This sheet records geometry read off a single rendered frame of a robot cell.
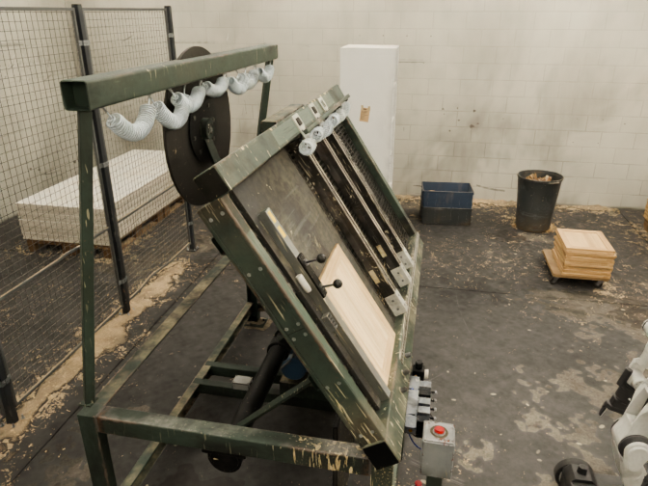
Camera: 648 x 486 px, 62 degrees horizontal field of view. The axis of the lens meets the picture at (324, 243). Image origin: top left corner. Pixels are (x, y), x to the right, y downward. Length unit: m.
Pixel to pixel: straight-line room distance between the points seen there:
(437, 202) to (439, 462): 4.78
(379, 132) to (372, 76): 0.60
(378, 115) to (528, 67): 2.25
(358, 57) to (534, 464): 4.25
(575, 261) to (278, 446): 3.83
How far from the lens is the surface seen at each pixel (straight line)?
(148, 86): 2.32
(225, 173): 1.86
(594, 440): 3.89
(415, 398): 2.68
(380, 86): 6.09
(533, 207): 6.75
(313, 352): 2.02
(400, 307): 2.96
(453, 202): 6.74
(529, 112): 7.61
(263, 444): 2.37
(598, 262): 5.59
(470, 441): 3.63
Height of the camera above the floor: 2.41
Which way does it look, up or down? 23 degrees down
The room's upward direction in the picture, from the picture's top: straight up
